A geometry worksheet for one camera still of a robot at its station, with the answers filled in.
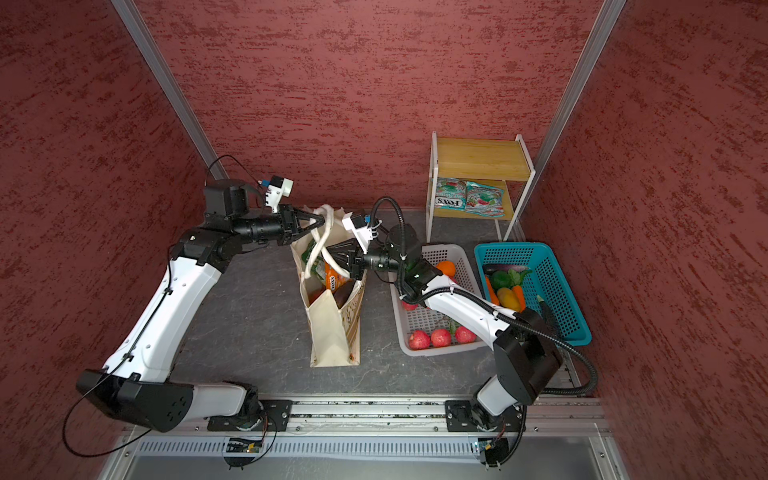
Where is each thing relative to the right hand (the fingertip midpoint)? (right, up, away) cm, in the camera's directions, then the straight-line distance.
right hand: (322, 259), depth 66 cm
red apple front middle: (+30, -23, +16) cm, 41 cm away
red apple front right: (+37, -23, +17) cm, 47 cm away
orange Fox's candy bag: (-1, -7, +17) cm, 18 cm away
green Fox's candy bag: (0, -1, -2) cm, 2 cm away
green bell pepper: (+52, -9, +30) cm, 61 cm away
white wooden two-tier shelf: (+47, +26, +40) cm, 67 cm away
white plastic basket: (+26, -24, +23) cm, 42 cm away
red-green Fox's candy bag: (+47, +18, +32) cm, 60 cm away
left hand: (0, +7, 0) cm, 7 cm away
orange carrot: (+58, -15, +28) cm, 66 cm away
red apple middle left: (+21, -17, +24) cm, 36 cm away
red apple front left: (+24, -24, +15) cm, 37 cm away
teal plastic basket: (+67, -9, +30) cm, 75 cm away
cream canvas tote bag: (+1, -18, +7) cm, 20 cm away
